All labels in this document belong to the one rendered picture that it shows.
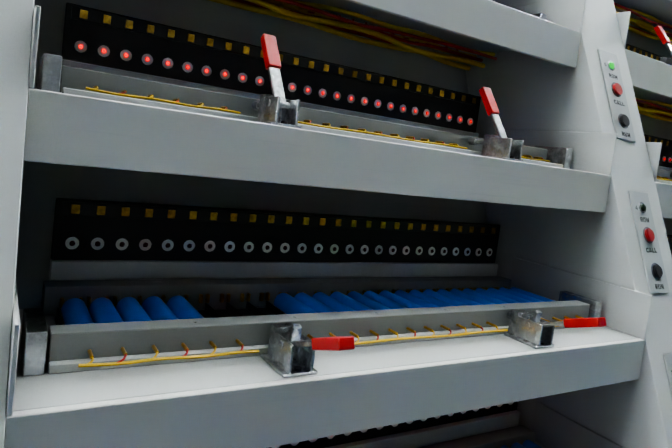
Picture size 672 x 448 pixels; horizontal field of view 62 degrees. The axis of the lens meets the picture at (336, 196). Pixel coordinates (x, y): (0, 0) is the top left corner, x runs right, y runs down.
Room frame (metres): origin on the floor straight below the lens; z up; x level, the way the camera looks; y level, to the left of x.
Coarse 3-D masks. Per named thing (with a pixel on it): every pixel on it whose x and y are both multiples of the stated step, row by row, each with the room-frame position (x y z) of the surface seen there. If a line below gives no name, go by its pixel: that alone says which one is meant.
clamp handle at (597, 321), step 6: (534, 312) 0.56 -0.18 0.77; (540, 312) 0.56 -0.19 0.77; (534, 318) 0.56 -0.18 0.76; (576, 318) 0.52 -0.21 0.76; (582, 318) 0.51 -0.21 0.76; (588, 318) 0.51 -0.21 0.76; (594, 318) 0.50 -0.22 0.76; (600, 318) 0.50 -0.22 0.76; (546, 324) 0.55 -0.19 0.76; (552, 324) 0.54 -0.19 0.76; (558, 324) 0.53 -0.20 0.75; (564, 324) 0.53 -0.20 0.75; (570, 324) 0.52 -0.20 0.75; (576, 324) 0.52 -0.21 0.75; (582, 324) 0.51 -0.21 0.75; (588, 324) 0.51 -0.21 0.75; (594, 324) 0.50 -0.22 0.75; (600, 324) 0.50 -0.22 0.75
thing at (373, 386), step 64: (640, 320) 0.63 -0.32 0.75; (64, 384) 0.35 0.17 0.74; (128, 384) 0.36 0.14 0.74; (192, 384) 0.38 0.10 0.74; (256, 384) 0.39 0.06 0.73; (320, 384) 0.41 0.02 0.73; (384, 384) 0.45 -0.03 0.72; (448, 384) 0.49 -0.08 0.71; (512, 384) 0.53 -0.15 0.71; (576, 384) 0.59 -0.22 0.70
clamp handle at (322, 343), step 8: (296, 328) 0.41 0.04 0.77; (296, 336) 0.41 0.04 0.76; (352, 336) 0.36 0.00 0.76; (296, 344) 0.40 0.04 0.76; (304, 344) 0.39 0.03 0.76; (312, 344) 0.38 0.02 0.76; (320, 344) 0.37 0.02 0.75; (328, 344) 0.37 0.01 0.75; (336, 344) 0.36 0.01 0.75; (344, 344) 0.36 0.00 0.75; (352, 344) 0.36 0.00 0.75
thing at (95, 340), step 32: (160, 320) 0.41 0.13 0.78; (192, 320) 0.42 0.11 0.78; (224, 320) 0.43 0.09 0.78; (256, 320) 0.44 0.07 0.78; (288, 320) 0.45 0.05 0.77; (320, 320) 0.46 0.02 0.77; (352, 320) 0.48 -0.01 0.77; (384, 320) 0.50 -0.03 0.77; (416, 320) 0.52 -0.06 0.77; (448, 320) 0.54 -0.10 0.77; (480, 320) 0.57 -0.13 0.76; (64, 352) 0.37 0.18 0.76; (96, 352) 0.38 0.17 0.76; (128, 352) 0.39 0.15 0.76; (160, 352) 0.40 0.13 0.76; (224, 352) 0.41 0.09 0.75; (256, 352) 0.42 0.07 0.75
